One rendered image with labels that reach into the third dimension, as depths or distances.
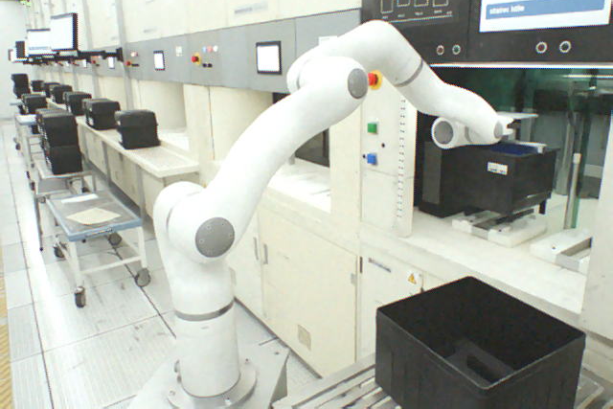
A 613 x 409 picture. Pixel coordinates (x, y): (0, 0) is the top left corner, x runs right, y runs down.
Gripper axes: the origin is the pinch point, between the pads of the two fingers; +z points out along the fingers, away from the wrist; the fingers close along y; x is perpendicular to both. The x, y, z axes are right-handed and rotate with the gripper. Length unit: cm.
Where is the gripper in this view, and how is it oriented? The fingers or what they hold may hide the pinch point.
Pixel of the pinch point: (508, 121)
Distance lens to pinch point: 148.5
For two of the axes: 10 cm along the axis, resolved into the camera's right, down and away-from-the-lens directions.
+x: -0.1, -9.6, -2.7
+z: 7.9, -1.8, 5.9
